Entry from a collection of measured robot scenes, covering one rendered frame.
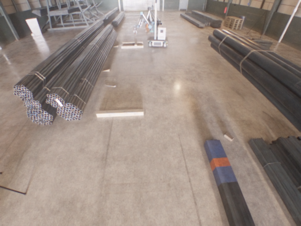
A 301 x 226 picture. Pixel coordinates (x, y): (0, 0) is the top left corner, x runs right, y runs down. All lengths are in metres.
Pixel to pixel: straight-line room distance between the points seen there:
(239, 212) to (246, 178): 0.64
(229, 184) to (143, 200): 1.20
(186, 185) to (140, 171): 0.72
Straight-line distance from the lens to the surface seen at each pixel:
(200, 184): 2.33
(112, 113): 3.03
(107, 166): 2.42
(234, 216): 2.20
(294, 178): 2.88
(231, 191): 2.28
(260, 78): 2.33
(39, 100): 3.07
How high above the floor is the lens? 2.10
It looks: 43 degrees down
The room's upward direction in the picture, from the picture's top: straight up
